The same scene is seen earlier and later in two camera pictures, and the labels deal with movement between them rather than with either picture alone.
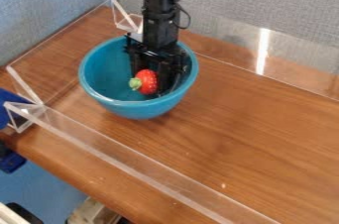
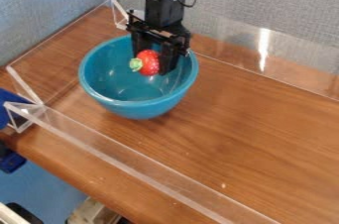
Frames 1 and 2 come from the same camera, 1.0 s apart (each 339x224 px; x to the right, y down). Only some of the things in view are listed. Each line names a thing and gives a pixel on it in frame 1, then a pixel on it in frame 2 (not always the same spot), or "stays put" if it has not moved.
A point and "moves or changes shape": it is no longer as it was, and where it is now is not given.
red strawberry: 145,81 moves or changes shape
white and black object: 15,214 stays put
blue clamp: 13,161 stays put
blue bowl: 106,71 stays put
